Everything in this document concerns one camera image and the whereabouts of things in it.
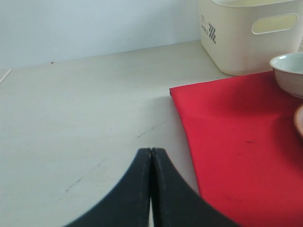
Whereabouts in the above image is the pale green ceramic bowl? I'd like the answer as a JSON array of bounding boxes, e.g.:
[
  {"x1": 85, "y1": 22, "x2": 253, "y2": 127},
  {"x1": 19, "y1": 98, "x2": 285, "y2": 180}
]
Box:
[{"x1": 269, "y1": 52, "x2": 303, "y2": 99}]

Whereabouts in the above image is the red scalloped table cloth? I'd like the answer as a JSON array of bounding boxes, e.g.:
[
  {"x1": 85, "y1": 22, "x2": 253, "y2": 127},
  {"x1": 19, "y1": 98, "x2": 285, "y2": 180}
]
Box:
[{"x1": 170, "y1": 71, "x2": 303, "y2": 227}]

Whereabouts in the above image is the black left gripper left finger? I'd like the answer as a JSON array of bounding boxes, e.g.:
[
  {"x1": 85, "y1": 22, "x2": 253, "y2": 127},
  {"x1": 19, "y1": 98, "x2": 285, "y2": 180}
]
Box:
[{"x1": 67, "y1": 148, "x2": 152, "y2": 227}]

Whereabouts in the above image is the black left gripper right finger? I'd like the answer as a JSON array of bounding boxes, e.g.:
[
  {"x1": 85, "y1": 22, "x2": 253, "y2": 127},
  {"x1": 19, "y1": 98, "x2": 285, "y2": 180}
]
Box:
[{"x1": 150, "y1": 148, "x2": 239, "y2": 227}]

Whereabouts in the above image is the cream plastic bin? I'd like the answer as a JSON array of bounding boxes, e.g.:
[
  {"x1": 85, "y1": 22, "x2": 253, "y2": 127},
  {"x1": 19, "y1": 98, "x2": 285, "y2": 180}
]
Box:
[{"x1": 198, "y1": 0, "x2": 303, "y2": 76}]

